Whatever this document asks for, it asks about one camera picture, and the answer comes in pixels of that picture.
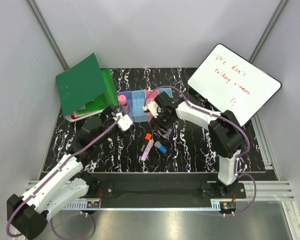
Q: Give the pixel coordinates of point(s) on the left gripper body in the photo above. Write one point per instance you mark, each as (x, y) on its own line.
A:
(109, 122)

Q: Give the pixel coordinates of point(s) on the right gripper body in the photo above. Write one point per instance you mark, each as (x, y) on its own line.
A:
(162, 121)

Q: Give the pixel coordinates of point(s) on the grey glitter jar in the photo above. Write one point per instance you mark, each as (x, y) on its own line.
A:
(165, 133)

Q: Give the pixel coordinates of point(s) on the pink capped marker bottle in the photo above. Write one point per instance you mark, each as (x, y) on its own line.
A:
(123, 103)

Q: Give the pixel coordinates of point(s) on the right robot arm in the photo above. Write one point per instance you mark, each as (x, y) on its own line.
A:
(226, 135)

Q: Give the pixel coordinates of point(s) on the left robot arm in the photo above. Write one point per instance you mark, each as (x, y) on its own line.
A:
(29, 213)

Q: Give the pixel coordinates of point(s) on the black marble mat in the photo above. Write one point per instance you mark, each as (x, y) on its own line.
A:
(189, 147)

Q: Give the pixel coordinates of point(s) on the blue plastic bin right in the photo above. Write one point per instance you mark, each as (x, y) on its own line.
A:
(168, 91)

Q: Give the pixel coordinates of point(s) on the pink plastic bin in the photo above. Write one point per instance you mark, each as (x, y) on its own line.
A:
(150, 98)

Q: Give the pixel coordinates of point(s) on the orange capped black highlighter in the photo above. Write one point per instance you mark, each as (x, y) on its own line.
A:
(145, 142)

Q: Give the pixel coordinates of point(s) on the light blue plastic bin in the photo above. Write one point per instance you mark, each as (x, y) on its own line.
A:
(138, 100)

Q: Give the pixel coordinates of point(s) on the pink highlighter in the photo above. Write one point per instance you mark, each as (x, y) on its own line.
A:
(147, 150)

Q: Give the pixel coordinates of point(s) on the blue capped small bottle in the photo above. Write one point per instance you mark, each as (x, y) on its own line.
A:
(160, 147)

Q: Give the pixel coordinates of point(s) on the purple plastic bin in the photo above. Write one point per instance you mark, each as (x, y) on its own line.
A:
(128, 94)

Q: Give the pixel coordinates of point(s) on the green folder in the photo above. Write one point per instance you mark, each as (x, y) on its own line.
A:
(86, 90)

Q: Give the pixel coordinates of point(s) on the white whiteboard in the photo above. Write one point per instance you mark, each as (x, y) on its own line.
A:
(230, 82)

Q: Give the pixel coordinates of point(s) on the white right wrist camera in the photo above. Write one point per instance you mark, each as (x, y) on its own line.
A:
(153, 108)

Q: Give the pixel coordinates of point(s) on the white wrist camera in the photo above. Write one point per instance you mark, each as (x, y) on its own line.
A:
(153, 108)
(124, 121)

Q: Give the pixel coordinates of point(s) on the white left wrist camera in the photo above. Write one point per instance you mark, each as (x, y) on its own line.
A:
(124, 121)

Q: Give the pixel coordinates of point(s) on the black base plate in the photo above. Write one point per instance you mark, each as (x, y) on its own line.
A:
(182, 191)

